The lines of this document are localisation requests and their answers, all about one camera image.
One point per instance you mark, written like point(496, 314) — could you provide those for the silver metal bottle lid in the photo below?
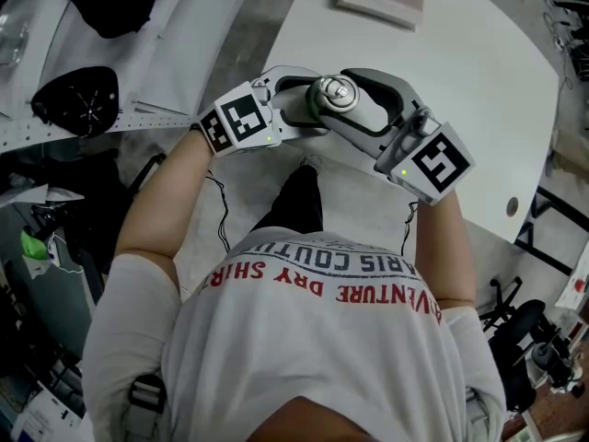
point(339, 93)

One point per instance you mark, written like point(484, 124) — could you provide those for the green plastic object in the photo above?
point(33, 244)

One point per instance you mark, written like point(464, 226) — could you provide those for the black office chair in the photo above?
point(520, 329)

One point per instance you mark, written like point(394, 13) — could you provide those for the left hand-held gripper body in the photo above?
point(241, 120)

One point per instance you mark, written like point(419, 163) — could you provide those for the clear plastic bag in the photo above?
point(13, 39)

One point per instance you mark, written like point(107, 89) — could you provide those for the person's left forearm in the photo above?
point(165, 201)

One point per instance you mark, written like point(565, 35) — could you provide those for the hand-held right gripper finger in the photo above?
point(400, 90)
point(354, 134)

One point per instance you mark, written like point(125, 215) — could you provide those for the grey shoe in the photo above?
point(313, 160)

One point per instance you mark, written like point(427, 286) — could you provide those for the black metal table frame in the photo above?
point(552, 242)

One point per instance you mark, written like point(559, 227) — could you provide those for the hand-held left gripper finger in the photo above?
point(299, 130)
point(299, 71)

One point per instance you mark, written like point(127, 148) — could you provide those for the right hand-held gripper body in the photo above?
point(437, 161)

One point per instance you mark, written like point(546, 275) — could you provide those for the white printed shirt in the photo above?
point(299, 348)

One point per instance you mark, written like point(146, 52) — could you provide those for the person's right forearm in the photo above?
point(444, 247)

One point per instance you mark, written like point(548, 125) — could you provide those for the red push button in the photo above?
point(579, 286)

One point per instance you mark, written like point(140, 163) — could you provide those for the black cap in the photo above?
point(78, 101)

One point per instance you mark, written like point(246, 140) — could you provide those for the black trouser leg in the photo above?
point(294, 205)

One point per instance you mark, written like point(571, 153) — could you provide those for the perforated white metal rail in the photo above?
point(138, 121)

